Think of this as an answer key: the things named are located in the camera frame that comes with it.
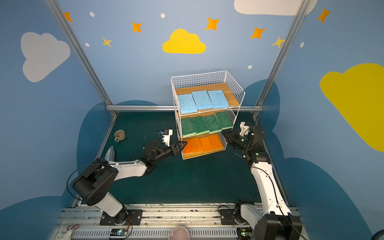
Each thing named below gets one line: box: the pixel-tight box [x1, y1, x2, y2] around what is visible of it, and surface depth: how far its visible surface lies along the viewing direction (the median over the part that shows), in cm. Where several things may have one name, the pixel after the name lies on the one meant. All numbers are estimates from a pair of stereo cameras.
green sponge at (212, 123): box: [202, 114, 222, 134], surface depth 82 cm
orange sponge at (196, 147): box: [189, 137, 204, 157], surface depth 100 cm
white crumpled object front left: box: [55, 229, 74, 240], surface depth 69 cm
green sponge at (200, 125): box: [190, 116, 210, 136], surface depth 81 cm
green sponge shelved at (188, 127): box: [181, 117, 197, 138], surface depth 80 cm
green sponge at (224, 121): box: [215, 111, 234, 130], surface depth 83 cm
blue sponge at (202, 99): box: [191, 90, 213, 111], surface depth 70 cm
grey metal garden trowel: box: [104, 145, 116, 162], surface depth 98 cm
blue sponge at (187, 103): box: [177, 93, 198, 114], surface depth 68 cm
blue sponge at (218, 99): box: [207, 89, 230, 109], surface depth 71 cm
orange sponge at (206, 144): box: [199, 136, 214, 153], surface depth 103 cm
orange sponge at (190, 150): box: [182, 137, 198, 160], surface depth 100 cm
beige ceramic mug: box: [114, 129, 126, 143], surface depth 106 cm
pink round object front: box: [168, 225, 190, 240], surface depth 72 cm
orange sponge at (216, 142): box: [209, 133, 225, 153], surface depth 103 cm
